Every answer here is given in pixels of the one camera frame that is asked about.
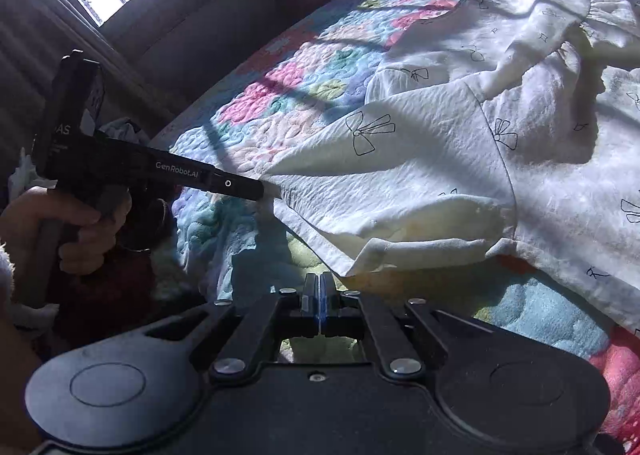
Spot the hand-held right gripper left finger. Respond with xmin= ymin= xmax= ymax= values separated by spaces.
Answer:
xmin=114 ymin=272 xmax=321 ymax=382

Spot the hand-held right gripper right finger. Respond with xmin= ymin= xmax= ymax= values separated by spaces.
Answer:
xmin=320 ymin=271 xmax=507 ymax=382

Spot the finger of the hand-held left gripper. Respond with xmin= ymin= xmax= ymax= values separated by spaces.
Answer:
xmin=209 ymin=166 xmax=266 ymax=202

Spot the white bow print garment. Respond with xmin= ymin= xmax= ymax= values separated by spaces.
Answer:
xmin=259 ymin=0 xmax=640 ymax=331

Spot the person's left hand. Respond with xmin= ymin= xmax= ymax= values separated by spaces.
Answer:
xmin=0 ymin=184 xmax=134 ymax=277

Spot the colourful floral quilt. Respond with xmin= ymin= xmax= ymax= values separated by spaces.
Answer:
xmin=150 ymin=0 xmax=640 ymax=442

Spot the white fluffy sleeve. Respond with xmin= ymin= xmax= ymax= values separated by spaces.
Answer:
xmin=0 ymin=242 xmax=60 ymax=333

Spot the dark red cloth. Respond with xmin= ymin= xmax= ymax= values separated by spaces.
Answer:
xmin=50 ymin=230 xmax=181 ymax=341

